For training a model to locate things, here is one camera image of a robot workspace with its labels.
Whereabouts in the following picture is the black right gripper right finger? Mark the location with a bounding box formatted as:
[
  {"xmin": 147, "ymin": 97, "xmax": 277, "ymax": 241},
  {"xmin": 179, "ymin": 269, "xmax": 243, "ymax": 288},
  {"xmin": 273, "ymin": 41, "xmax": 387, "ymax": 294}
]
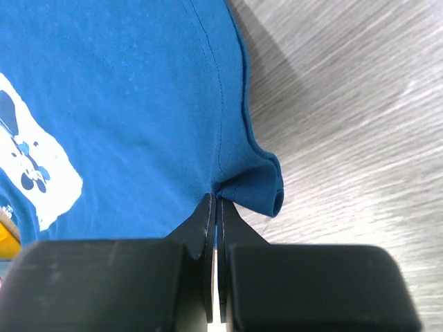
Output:
[{"xmin": 217, "ymin": 199, "xmax": 422, "ymax": 331}]

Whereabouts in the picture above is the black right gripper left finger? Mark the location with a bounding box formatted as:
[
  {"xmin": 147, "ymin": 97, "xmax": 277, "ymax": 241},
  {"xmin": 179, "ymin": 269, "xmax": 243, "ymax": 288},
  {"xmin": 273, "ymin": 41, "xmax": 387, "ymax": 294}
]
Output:
[{"xmin": 1, "ymin": 194, "xmax": 216, "ymax": 331}]

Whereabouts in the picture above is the blue Mickey print t-shirt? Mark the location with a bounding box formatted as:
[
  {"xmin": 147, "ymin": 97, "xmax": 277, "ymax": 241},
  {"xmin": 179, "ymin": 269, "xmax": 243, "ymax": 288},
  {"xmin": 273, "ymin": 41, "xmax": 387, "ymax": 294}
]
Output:
[{"xmin": 1, "ymin": 1, "xmax": 284, "ymax": 245}]

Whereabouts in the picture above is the yellow plastic bin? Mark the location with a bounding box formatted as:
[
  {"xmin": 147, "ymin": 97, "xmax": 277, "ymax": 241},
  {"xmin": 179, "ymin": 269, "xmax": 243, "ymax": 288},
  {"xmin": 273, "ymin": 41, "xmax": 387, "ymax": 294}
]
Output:
[{"xmin": 0, "ymin": 210, "xmax": 21, "ymax": 260}]

